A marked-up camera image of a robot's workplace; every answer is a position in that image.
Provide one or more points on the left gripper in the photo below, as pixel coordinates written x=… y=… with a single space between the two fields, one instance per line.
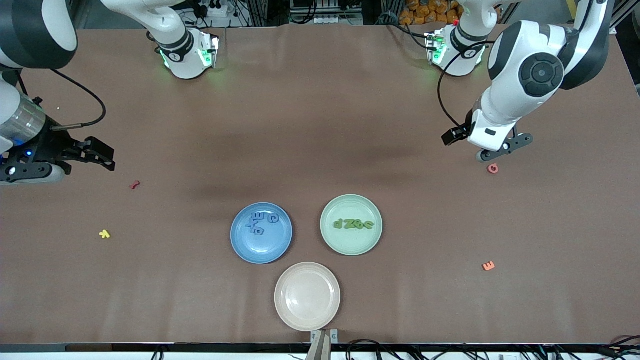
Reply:
x=454 y=135

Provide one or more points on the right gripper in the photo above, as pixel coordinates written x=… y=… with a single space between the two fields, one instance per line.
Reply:
x=50 y=146

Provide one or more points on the green letter u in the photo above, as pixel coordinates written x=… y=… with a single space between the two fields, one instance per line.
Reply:
x=369 y=225

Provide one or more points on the green letter B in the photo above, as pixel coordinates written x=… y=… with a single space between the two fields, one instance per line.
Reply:
x=358 y=225

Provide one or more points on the green letter N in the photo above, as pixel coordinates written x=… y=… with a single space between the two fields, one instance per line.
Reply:
x=349 y=224

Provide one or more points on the green letter p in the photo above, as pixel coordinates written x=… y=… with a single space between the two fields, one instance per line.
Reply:
x=336 y=224

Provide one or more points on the blue letter x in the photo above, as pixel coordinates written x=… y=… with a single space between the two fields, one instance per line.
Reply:
x=250 y=224

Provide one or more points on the blue letter g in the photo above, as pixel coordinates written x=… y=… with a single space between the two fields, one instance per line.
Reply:
x=259 y=231

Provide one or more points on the blue letter c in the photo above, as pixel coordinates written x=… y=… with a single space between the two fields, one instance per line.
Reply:
x=271 y=219

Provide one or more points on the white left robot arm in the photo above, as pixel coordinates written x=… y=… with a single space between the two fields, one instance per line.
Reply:
x=540 y=65

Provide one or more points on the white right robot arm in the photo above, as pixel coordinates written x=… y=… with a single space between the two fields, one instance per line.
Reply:
x=30 y=30

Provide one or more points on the pink letter Q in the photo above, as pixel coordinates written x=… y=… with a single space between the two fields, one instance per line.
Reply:
x=489 y=169

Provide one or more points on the yellow letter k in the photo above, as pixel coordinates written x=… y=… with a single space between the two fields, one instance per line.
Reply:
x=104 y=233

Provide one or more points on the heap of orange objects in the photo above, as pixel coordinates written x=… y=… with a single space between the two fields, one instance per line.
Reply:
x=425 y=12

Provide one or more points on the orange letter E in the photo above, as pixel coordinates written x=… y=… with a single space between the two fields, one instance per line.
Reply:
x=488 y=266

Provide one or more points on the table cover sheet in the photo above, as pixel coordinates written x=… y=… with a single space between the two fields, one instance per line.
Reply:
x=320 y=125

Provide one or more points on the green plate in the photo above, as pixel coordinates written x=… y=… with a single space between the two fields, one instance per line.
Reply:
x=351 y=242

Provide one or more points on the white power strip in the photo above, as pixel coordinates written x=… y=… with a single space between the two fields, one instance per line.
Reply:
x=330 y=20
x=215 y=10

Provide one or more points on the blue plate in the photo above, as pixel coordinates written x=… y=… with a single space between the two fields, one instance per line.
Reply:
x=267 y=247

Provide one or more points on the pink beige plate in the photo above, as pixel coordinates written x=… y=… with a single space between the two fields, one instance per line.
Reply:
x=307 y=296

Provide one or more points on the aluminium frame profile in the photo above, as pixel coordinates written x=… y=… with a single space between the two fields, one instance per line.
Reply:
x=260 y=12

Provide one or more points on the black table edge rail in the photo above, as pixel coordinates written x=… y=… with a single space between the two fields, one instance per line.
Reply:
x=200 y=347

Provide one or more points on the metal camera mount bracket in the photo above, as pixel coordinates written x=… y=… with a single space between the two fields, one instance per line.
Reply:
x=334 y=336

